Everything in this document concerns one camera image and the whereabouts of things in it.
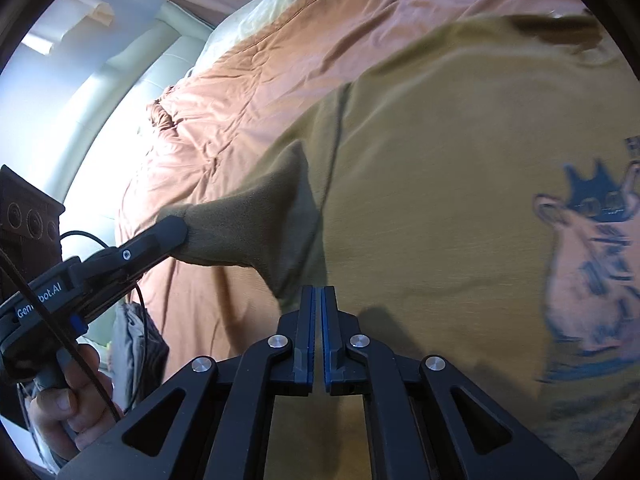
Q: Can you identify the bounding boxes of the cream quilt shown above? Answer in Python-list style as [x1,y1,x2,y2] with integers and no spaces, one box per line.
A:
[189,0,296,77]

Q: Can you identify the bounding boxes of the folded grey clothes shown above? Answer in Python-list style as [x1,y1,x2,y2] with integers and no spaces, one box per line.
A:
[111,304,169,412]

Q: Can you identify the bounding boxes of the orange bed blanket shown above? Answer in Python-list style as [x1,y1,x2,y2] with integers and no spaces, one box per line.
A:
[118,0,592,374]

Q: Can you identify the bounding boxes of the mustard brown printed t-shirt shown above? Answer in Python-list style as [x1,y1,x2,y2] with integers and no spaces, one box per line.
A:
[172,15,639,479]

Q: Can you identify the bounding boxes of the white hanging shirt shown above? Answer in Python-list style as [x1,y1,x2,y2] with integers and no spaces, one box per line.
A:
[66,0,114,26]

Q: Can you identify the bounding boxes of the cream padded headboard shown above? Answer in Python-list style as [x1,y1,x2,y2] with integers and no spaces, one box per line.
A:
[44,0,214,212]

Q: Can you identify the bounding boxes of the person's left hand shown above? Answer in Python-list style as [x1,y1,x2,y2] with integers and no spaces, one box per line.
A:
[28,359,116,460]

